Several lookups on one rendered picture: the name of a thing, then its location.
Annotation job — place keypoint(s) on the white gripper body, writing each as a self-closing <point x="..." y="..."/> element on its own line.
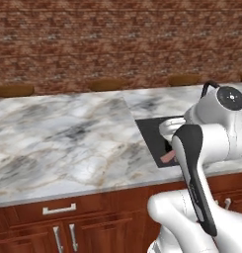
<point x="170" y="128"/>

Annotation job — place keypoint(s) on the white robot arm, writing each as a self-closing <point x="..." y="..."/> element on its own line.
<point x="221" y="141"/>

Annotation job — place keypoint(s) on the wooden cupboard door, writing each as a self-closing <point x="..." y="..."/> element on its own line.
<point x="106" y="234"/>
<point x="27" y="242"/>
<point x="239" y="202"/>

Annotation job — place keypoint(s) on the wooden drawer front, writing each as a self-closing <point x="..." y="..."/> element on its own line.
<point x="20" y="214"/>

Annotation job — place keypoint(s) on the pink oblong object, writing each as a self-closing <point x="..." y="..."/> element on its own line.
<point x="167" y="157"/>

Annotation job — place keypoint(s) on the black tap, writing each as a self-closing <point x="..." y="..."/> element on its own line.
<point x="206" y="86"/>

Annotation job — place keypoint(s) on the wooden panel under sink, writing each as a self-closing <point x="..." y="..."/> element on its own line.
<point x="231" y="183"/>

